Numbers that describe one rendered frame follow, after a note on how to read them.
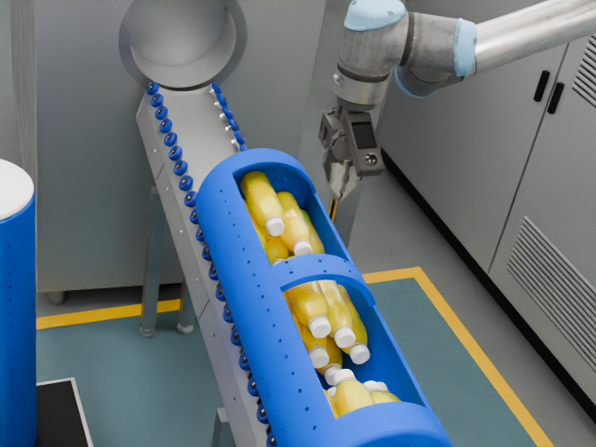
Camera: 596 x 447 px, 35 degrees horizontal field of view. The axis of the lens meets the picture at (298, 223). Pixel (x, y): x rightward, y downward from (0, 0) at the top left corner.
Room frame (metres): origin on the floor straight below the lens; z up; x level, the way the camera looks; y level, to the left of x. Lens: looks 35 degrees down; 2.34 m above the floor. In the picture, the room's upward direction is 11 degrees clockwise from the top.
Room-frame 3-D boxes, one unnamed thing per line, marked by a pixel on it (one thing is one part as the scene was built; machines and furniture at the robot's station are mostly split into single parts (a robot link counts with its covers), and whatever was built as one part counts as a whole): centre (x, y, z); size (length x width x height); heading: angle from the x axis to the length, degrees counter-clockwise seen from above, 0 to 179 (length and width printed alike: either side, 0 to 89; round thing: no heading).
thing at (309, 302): (1.47, -0.04, 1.15); 0.19 x 0.07 x 0.07; 23
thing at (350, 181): (1.46, -0.07, 1.45); 0.06 x 0.03 x 0.09; 23
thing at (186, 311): (2.56, 0.34, 0.31); 0.06 x 0.06 x 0.63; 23
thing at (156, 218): (2.51, 0.47, 0.31); 0.06 x 0.06 x 0.63; 23
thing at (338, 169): (1.45, -0.04, 1.45); 0.06 x 0.03 x 0.09; 23
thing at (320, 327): (1.38, -0.08, 1.15); 0.04 x 0.02 x 0.04; 113
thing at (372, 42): (1.45, -0.06, 1.73); 0.10 x 0.09 x 0.12; 95
